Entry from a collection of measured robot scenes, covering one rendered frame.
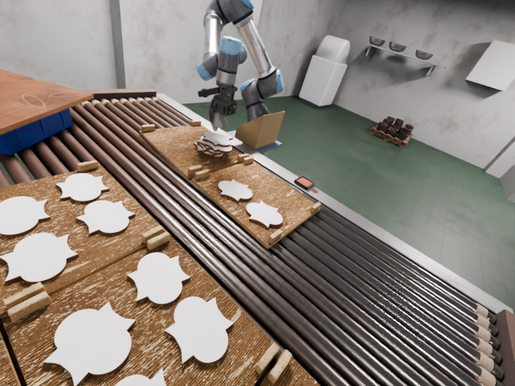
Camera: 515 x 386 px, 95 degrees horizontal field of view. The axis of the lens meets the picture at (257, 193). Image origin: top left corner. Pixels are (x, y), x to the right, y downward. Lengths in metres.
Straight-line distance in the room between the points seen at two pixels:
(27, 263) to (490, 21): 7.68
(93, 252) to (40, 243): 0.11
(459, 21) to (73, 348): 7.68
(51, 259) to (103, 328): 0.22
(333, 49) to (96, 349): 6.72
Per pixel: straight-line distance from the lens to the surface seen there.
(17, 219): 0.85
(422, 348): 0.86
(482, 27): 7.58
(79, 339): 0.61
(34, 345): 0.64
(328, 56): 6.83
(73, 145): 1.19
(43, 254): 0.74
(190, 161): 1.07
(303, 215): 0.93
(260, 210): 0.85
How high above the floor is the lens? 1.49
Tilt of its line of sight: 35 degrees down
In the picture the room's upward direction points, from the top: 17 degrees clockwise
